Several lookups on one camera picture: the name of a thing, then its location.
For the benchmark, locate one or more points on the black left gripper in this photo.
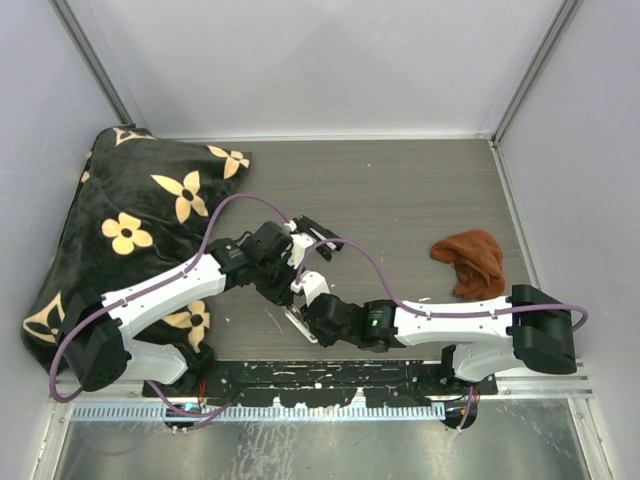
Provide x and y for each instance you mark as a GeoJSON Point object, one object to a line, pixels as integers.
{"type": "Point", "coordinates": [284, 292]}

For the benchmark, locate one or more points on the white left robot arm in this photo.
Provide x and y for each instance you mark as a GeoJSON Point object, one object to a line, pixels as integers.
{"type": "Point", "coordinates": [104, 330]}

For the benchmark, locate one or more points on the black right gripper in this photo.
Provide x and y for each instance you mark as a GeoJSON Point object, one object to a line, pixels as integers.
{"type": "Point", "coordinates": [324, 339]}

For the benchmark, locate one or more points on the black floral cushion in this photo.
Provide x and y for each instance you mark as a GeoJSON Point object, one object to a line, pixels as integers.
{"type": "Point", "coordinates": [141, 207]}

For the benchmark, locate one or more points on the orange brown cloth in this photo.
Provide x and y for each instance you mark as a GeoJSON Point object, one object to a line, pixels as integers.
{"type": "Point", "coordinates": [477, 260]}

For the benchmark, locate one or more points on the black stapler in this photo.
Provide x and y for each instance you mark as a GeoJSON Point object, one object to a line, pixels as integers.
{"type": "Point", "coordinates": [310, 227]}

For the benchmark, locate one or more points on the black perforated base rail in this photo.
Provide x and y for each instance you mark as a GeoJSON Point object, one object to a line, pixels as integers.
{"type": "Point", "coordinates": [314, 384]}

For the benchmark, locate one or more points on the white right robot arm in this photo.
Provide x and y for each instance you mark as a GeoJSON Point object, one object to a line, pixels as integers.
{"type": "Point", "coordinates": [526, 328]}

